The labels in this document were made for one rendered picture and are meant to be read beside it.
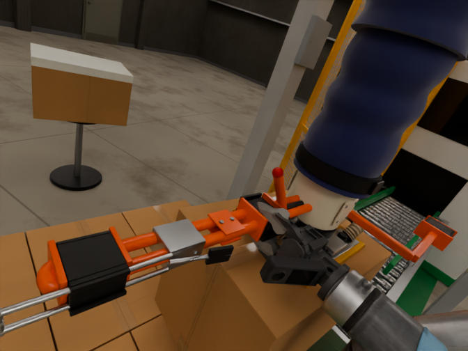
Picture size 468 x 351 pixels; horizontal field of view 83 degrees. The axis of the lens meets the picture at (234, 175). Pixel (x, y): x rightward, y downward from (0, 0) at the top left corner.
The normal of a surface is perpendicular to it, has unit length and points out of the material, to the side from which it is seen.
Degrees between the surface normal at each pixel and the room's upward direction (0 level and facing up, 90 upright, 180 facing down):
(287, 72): 90
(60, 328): 0
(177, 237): 0
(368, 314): 48
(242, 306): 90
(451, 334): 73
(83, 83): 90
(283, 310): 0
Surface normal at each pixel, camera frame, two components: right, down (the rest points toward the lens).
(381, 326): -0.34, -0.47
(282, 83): -0.71, 0.11
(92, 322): 0.31, -0.84
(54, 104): 0.52, 0.54
